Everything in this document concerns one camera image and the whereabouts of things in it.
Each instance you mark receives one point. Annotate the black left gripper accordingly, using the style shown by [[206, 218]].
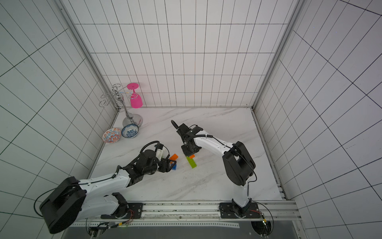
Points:
[[164, 165]]

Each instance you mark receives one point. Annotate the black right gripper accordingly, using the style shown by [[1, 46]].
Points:
[[182, 130]]

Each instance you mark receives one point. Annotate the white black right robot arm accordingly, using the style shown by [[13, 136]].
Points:
[[238, 163]]

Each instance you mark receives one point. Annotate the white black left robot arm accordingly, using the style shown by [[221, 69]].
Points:
[[77, 199]]

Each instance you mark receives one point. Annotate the blue floral ceramic bowl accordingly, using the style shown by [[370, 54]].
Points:
[[130, 131]]

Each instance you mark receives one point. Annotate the orange patterned ceramic bowl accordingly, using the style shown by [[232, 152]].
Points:
[[112, 135]]

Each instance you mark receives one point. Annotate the pink plastic wine glass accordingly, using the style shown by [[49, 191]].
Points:
[[135, 99]]

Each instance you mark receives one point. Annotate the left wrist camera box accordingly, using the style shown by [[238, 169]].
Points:
[[159, 151]]

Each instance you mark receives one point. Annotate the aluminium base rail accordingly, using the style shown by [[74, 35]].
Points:
[[262, 214]]

